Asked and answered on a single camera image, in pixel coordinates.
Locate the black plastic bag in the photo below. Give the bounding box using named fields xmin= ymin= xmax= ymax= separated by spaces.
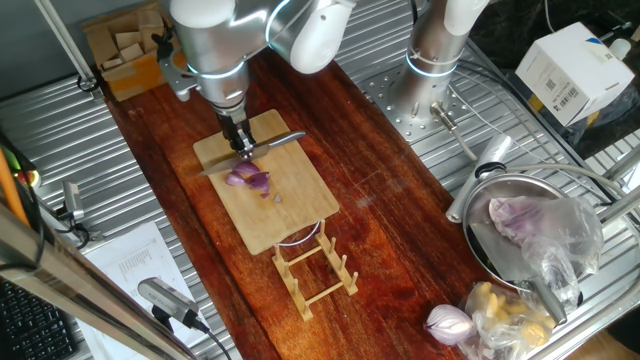
xmin=469 ymin=0 xmax=640 ymax=160

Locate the black keyboard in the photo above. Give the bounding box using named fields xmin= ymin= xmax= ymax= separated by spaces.
xmin=0 ymin=277 xmax=79 ymax=360

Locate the thin metal pole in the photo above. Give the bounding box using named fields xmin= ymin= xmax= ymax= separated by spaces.
xmin=33 ymin=0 xmax=100 ymax=94

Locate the silver camera with black cable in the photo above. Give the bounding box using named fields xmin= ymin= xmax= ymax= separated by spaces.
xmin=136 ymin=277 xmax=234 ymax=360

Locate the peeled onion half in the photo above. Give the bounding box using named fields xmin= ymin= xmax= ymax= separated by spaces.
xmin=424 ymin=303 xmax=476 ymax=347

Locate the round metal bowl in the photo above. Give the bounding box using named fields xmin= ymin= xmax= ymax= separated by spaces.
xmin=461 ymin=172 xmax=585 ymax=307

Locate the dark red wooden plank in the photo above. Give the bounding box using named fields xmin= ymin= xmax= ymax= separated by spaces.
xmin=103 ymin=47 xmax=494 ymax=360

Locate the aluminium profile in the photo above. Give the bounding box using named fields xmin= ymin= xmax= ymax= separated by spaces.
xmin=601 ymin=143 xmax=640 ymax=182
xmin=597 ymin=183 xmax=640 ymax=224

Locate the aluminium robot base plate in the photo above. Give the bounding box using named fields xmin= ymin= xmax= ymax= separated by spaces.
xmin=356 ymin=64 xmax=477 ymax=147

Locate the printed paper sheet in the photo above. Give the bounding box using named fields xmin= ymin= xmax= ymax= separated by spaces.
xmin=77 ymin=221 xmax=201 ymax=360

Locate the small silver camera on mount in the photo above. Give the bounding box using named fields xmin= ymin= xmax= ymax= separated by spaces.
xmin=52 ymin=180 xmax=92 ymax=250

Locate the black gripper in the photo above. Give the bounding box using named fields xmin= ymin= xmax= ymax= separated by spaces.
xmin=217 ymin=108 xmax=258 ymax=160

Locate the white carton box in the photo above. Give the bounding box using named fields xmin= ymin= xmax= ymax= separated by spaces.
xmin=514 ymin=21 xmax=636 ymax=128

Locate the clear bag with yellow pieces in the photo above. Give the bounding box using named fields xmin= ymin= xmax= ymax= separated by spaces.
xmin=458 ymin=280 xmax=559 ymax=360

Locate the wooden peg rack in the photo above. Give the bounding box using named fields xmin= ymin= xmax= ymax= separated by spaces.
xmin=271 ymin=219 xmax=361 ymax=323

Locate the orange stick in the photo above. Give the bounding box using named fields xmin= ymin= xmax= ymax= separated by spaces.
xmin=0 ymin=148 xmax=30 ymax=227

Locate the clear bag with purple onion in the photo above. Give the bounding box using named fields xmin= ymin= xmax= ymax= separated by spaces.
xmin=488 ymin=193 xmax=606 ymax=315

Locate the long aluminium bar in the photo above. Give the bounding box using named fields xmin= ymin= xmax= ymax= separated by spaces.
xmin=0 ymin=202 xmax=199 ymax=360

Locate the cardboard box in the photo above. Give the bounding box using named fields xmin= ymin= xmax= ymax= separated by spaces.
xmin=81 ymin=0 xmax=176 ymax=103

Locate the steel kitchen knife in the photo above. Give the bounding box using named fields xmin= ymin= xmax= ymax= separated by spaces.
xmin=198 ymin=130 xmax=307 ymax=178

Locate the bamboo cutting board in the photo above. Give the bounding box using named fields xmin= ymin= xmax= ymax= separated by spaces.
xmin=193 ymin=108 xmax=341 ymax=257

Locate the silver cable connector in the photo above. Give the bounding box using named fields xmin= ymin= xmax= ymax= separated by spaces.
xmin=429 ymin=101 xmax=480 ymax=162

